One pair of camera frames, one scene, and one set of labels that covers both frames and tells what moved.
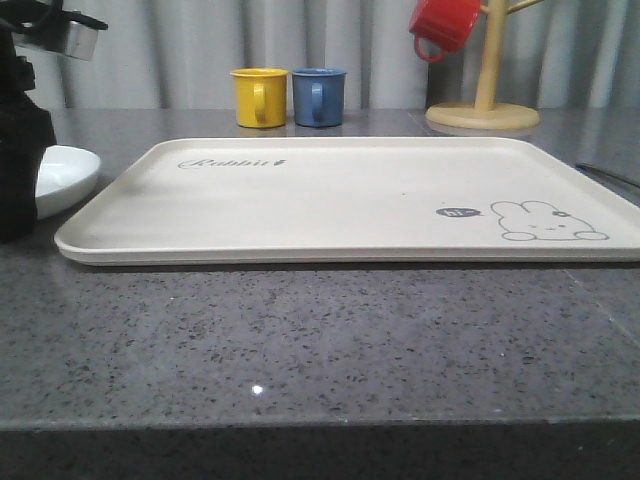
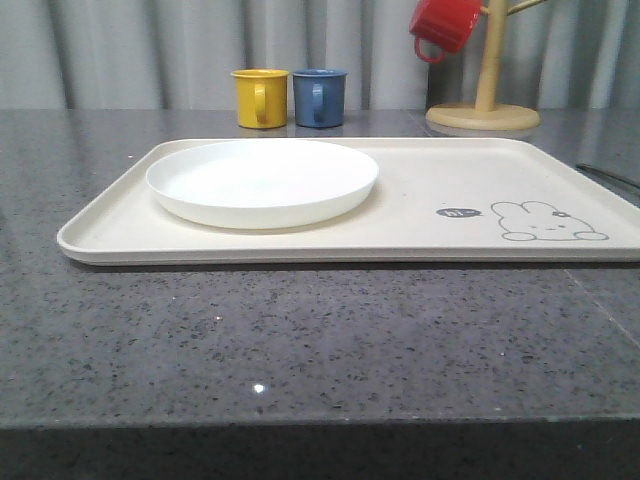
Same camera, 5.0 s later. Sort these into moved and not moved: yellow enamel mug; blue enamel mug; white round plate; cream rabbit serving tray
Moved: white round plate
Not moved: blue enamel mug; yellow enamel mug; cream rabbit serving tray
